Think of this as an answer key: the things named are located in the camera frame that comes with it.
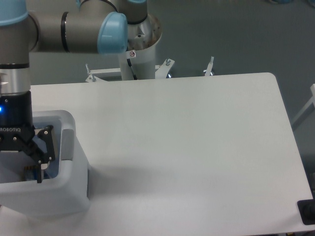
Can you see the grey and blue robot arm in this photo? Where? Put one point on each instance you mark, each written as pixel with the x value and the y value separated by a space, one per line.
pixel 100 26

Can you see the white plastic trash can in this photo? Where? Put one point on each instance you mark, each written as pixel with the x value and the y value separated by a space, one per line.
pixel 67 190

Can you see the white frame at right edge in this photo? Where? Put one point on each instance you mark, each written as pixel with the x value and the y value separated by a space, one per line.
pixel 305 111

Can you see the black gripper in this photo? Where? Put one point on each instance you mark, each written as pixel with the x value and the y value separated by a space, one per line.
pixel 17 132

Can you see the blue snack wrapper in bin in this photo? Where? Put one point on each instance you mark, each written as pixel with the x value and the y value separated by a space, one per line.
pixel 30 173

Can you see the black device at table edge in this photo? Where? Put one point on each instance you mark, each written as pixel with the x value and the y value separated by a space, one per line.
pixel 307 211

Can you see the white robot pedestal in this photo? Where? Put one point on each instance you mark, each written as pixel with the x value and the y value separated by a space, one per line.
pixel 139 61

